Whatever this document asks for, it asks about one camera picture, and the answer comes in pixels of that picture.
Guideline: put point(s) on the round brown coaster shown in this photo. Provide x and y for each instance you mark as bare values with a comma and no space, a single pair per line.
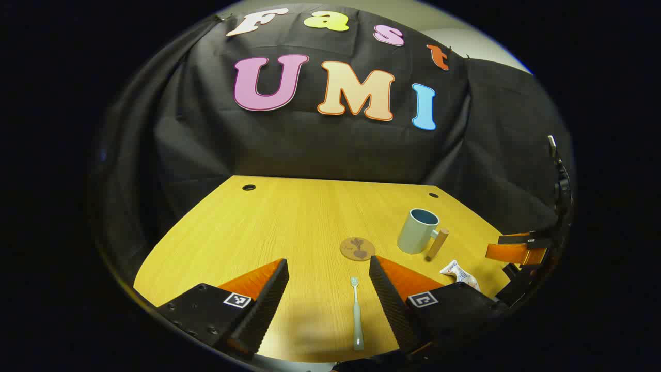
357,249

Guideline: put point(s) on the pale green toothbrush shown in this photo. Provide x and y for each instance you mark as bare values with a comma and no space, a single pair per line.
357,320

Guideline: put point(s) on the wooden desktop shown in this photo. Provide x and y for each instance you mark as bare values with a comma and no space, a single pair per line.
289,227

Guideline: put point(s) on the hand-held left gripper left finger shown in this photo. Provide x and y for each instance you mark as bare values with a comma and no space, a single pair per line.
268,299

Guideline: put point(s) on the white toothpaste tube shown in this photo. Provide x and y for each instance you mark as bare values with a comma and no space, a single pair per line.
460,276

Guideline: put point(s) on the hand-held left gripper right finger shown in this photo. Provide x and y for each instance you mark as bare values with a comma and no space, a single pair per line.
387,294

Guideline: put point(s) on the black backdrop cloth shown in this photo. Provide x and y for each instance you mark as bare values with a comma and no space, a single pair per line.
320,150

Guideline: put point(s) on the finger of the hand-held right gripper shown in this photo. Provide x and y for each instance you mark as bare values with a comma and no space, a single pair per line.
524,281
511,253

